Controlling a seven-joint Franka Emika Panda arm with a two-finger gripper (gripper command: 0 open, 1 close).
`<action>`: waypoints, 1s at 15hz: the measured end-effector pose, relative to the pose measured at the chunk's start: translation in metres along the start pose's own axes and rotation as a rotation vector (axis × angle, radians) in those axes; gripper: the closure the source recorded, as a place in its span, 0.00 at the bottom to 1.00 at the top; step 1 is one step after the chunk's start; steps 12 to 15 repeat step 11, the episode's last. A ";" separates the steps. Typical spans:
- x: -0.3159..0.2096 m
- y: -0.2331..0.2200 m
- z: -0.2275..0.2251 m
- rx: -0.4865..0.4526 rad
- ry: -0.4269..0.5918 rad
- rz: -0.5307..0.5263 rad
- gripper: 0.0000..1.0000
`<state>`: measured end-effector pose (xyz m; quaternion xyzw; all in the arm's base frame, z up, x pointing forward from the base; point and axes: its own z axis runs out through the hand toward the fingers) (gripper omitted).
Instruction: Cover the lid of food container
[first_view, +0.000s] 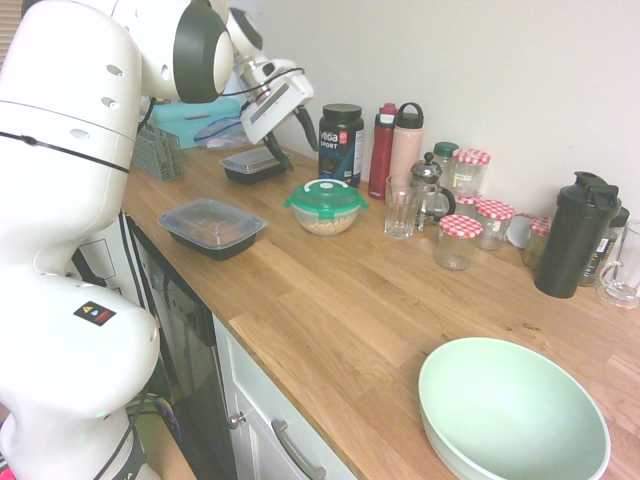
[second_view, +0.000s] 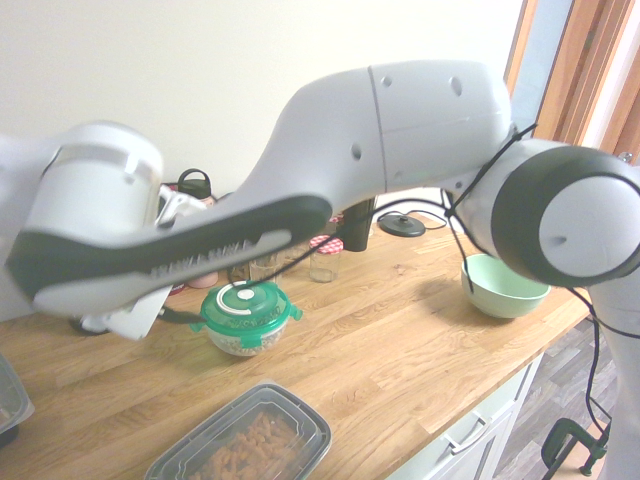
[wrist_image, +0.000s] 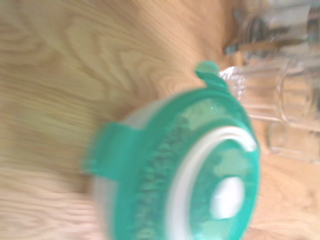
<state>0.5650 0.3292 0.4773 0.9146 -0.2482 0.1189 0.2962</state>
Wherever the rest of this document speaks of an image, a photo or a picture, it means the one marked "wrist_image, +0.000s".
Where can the checkered lid glass jar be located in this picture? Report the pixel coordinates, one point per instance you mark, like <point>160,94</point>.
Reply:
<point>295,142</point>

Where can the glass french press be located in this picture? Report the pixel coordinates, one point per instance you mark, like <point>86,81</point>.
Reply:
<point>275,20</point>

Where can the green round container lid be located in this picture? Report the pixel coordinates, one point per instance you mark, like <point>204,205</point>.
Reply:
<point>155,150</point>

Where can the faceted drinking glass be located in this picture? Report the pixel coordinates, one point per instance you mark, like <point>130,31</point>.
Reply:
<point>275,82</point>

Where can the clear plastic cereal container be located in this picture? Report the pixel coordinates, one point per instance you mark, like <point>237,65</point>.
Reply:
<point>100,205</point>

